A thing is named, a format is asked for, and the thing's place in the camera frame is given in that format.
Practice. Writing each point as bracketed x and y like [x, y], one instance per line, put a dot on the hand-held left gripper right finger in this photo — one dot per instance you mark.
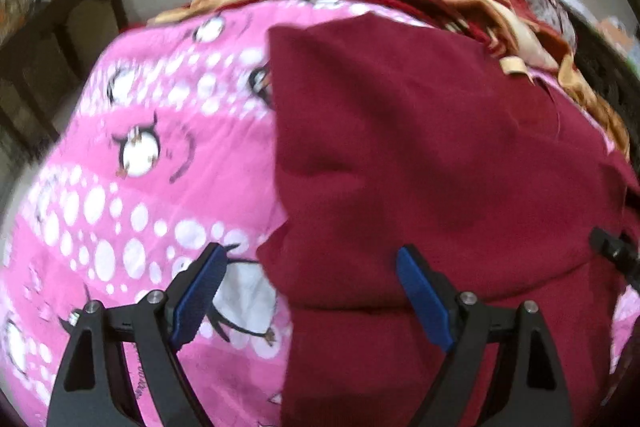
[425, 294]

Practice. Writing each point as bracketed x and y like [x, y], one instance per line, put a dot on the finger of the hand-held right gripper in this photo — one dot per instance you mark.
[612, 249]

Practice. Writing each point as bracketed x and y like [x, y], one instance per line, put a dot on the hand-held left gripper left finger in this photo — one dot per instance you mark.
[196, 292]

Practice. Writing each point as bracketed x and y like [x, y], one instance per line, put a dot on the maroon sweater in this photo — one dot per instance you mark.
[425, 147]

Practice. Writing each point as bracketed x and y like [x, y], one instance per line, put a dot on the pink penguin print bedsheet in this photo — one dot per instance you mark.
[150, 187]

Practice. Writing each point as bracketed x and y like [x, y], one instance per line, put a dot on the dark wooden table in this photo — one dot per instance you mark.
[55, 37]

